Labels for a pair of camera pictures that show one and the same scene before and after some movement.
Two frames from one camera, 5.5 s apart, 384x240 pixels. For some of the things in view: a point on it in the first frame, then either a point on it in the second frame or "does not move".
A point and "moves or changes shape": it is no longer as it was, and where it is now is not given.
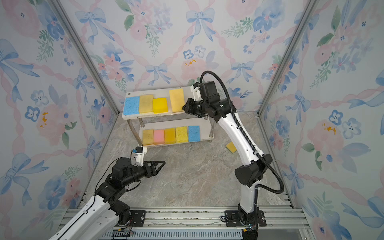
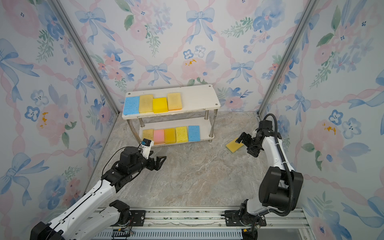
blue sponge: (194, 133) does not move
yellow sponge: (146, 103) does not move
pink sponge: (159, 136) does not move
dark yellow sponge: (231, 147) does not move
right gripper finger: (189, 105) -> (239, 139)
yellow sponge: (177, 100) moves or changes shape
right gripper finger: (195, 111) -> (253, 151)
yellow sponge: (181, 134) does not move
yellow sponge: (170, 135) does not move
